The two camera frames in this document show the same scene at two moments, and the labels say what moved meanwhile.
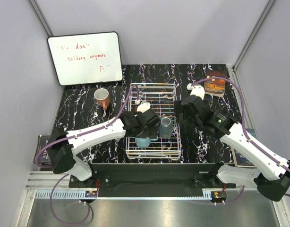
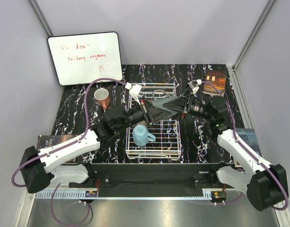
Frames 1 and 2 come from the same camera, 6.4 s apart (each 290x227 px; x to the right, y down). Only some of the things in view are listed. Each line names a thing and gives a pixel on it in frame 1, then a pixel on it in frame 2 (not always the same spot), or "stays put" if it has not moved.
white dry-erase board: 86,58 stays put
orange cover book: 215,87 stays put
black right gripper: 179,109 to 178,104
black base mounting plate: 152,176 stays put
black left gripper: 150,133 to 152,111
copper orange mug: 102,96 stays put
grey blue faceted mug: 166,127 to 159,97
